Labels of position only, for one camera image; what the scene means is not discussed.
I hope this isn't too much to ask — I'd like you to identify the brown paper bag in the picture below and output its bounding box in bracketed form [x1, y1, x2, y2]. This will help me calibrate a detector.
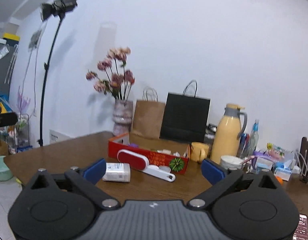
[131, 87, 165, 139]

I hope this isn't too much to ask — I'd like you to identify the white textured bowl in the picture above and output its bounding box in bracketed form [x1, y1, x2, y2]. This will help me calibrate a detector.
[220, 155, 243, 170]

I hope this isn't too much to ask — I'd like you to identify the pink mottled ceramic vase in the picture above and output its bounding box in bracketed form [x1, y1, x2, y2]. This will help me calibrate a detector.
[113, 99, 133, 136]

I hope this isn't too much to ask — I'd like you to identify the dark wooden chair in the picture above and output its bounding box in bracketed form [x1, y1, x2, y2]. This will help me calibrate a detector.
[299, 137, 308, 183]

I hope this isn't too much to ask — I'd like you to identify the orange fruit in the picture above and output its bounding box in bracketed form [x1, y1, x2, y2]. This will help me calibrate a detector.
[276, 176, 283, 185]

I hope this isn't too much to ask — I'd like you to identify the blue tissue packet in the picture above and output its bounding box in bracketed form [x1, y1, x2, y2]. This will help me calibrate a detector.
[274, 167, 292, 181]

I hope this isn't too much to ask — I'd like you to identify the black light stand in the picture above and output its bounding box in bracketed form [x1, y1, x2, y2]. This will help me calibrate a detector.
[37, 0, 80, 147]

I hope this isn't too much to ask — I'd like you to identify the smartphone with red screen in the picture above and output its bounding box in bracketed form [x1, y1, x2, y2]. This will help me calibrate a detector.
[293, 214, 308, 240]

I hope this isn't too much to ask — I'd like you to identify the yellow ceramic mug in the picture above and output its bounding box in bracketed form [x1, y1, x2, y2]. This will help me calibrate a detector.
[190, 142, 209, 163]

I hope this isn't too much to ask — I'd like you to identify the yellow thermos jug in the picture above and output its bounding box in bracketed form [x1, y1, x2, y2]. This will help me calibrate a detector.
[210, 103, 247, 164]

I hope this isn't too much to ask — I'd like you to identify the white wall calendar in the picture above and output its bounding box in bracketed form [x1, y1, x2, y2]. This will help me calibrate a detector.
[49, 129, 71, 144]

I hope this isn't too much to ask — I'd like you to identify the green plastic basin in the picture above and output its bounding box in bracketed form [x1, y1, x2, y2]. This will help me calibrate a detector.
[0, 155, 13, 181]

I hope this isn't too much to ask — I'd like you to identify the red cardboard box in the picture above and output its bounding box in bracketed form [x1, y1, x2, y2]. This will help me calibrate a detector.
[108, 133, 190, 174]

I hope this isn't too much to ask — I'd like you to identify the purple plastic bag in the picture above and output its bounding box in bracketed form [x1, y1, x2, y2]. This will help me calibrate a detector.
[252, 151, 284, 170]

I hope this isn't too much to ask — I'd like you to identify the black paper bag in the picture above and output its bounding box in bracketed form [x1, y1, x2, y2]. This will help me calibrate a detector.
[160, 80, 210, 144]

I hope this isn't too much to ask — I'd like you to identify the clear plastic water bottle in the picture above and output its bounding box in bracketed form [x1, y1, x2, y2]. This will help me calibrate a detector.
[247, 119, 259, 157]

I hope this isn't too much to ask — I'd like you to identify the white tissue pack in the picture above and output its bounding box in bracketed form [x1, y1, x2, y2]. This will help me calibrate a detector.
[102, 163, 130, 183]

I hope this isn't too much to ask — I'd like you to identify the pink flower bouquet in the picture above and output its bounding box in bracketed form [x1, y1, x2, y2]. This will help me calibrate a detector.
[85, 47, 135, 101]

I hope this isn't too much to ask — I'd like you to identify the red white lint brush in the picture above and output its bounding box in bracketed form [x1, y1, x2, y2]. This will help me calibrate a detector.
[117, 149, 176, 183]

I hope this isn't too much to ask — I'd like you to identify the purple round lid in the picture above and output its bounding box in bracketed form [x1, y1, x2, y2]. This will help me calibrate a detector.
[128, 144, 139, 148]

